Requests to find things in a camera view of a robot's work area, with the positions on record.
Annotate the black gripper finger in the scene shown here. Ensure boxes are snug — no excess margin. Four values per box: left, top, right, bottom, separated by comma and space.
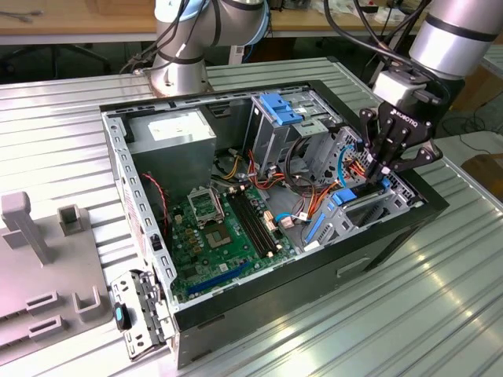
376, 127, 442, 185
358, 108, 396, 186

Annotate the orange red yellow power wire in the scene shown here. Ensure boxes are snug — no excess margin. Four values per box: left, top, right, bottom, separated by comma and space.
343, 155, 373, 180

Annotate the bright blue data wire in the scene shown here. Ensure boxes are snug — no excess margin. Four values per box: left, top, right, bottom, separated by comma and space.
336, 144, 358, 189

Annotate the perforated metal disk bay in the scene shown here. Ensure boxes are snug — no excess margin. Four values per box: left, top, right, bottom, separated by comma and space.
302, 125, 428, 252

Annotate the brown cardboard box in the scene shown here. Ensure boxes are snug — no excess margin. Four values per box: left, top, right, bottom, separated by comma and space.
461, 154, 503, 197
465, 66, 503, 112

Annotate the blue plastic drive latch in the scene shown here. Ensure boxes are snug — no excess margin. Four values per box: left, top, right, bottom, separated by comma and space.
259, 92, 306, 126

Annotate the grey metal drive cage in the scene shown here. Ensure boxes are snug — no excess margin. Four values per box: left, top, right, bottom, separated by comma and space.
243, 88, 343, 170

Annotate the black RAM slot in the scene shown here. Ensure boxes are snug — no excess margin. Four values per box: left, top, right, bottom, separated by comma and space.
238, 187, 278, 255
227, 190, 265, 258

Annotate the green motherboard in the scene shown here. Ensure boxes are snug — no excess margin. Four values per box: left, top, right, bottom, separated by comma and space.
168, 184, 299, 303

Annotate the square CPU socket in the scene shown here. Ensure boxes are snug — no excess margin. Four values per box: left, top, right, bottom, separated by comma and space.
203, 223, 233, 250

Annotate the black open PC case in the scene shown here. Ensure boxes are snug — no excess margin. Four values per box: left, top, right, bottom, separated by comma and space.
98, 79, 450, 370

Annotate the grey power supply unit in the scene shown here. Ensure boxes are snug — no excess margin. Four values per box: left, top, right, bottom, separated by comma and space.
126, 111, 218, 201

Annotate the blue expansion slot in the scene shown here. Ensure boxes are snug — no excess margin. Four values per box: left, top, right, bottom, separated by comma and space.
186, 262, 251, 298

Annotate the black latch with blue tab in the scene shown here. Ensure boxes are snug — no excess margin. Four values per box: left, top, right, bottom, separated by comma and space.
112, 301, 133, 330

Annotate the long wooden desk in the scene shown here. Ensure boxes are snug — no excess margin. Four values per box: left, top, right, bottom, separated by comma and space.
0, 0, 433, 46

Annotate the grey parts rack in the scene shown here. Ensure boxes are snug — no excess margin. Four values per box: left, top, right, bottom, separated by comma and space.
0, 191, 115, 350

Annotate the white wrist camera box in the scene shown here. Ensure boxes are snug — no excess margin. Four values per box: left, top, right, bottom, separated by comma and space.
372, 70, 430, 105

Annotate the orange wire bundle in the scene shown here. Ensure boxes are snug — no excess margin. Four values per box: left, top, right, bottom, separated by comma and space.
310, 176, 341, 221

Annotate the black looped cable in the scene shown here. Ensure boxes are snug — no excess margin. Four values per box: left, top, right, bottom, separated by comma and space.
283, 135, 318, 196

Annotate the black wrist cable bundle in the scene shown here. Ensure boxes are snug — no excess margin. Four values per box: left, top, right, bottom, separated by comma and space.
324, 0, 418, 68

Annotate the grey aluminium frame table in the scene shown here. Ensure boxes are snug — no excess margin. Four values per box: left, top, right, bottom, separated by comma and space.
481, 43, 503, 79

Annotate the pale blue short wire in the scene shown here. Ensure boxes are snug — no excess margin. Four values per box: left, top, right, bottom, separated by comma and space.
273, 211, 296, 229

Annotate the metal socket cover frame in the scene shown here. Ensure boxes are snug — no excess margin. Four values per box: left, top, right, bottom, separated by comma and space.
187, 187, 226, 228

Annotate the red black twisted wire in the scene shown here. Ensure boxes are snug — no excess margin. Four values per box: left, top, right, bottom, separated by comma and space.
141, 172, 171, 236

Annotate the grey metal card retention bracket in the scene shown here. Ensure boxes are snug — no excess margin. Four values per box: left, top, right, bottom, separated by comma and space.
111, 269, 176, 362

